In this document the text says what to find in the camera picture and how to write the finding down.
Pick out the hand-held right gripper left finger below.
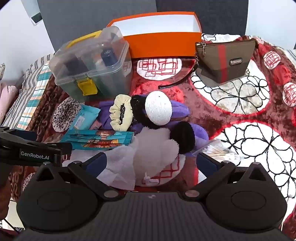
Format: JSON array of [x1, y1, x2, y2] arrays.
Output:
[[35, 152, 125, 202]]

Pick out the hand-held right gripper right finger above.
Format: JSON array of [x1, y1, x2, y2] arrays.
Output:
[[183, 152, 266, 202]]

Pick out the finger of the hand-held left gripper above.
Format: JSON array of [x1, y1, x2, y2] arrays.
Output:
[[13, 130, 37, 141], [46, 142, 73, 155]]

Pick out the white towel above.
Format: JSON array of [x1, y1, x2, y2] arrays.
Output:
[[62, 145, 139, 190]]

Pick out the purple towel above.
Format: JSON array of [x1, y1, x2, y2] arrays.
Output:
[[97, 94, 208, 156]]

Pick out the black fluffy hair band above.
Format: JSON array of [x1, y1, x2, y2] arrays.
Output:
[[169, 121, 196, 155]]

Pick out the teal wet wipes pack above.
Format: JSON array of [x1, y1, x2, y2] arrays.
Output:
[[72, 104, 101, 131]]

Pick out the black scrunchie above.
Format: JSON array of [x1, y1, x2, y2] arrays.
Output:
[[129, 94, 151, 127]]

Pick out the orange cardboard box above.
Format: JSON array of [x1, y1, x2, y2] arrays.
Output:
[[106, 11, 203, 59]]

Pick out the bag of cotton swabs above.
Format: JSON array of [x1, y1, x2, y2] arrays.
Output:
[[192, 139, 242, 166]]

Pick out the teal cartoon printed packet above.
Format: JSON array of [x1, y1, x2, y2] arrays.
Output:
[[60, 130, 134, 150]]

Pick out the striped checked bed sheet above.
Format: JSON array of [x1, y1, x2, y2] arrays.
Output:
[[2, 53, 56, 130]]

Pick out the cream scrunchie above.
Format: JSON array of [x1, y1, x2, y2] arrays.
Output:
[[109, 94, 134, 131]]

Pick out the small white plastic hook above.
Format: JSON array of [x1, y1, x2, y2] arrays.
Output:
[[142, 173, 160, 186]]

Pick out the white crochet round pad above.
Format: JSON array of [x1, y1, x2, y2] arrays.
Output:
[[145, 91, 173, 126]]

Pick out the red printed blanket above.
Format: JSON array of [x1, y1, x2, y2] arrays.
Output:
[[8, 34, 296, 239]]

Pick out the clear plastic storage box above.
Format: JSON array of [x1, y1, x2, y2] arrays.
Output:
[[48, 26, 133, 102]]

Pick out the brown pouch with red stripe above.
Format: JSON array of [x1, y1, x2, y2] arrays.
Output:
[[158, 38, 259, 90]]

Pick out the dark blue bottle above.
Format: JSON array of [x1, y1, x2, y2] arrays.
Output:
[[100, 47, 119, 67]]

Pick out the grey upholstered headboard panel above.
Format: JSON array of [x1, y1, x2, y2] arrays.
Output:
[[37, 0, 158, 55]]

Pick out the dark blue upholstered headboard panel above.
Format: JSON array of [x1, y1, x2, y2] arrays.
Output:
[[156, 0, 249, 35]]

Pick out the dark square wall fixture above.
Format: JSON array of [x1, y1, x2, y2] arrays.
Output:
[[31, 12, 43, 25]]

